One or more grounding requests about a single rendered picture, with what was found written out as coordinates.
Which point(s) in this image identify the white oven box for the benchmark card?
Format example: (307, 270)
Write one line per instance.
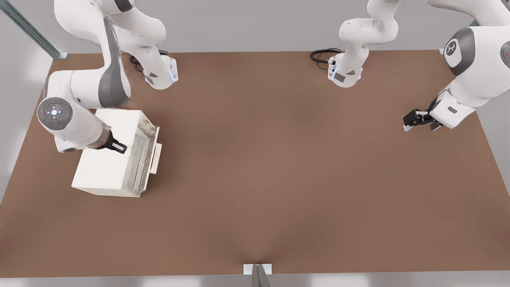
(105, 171)

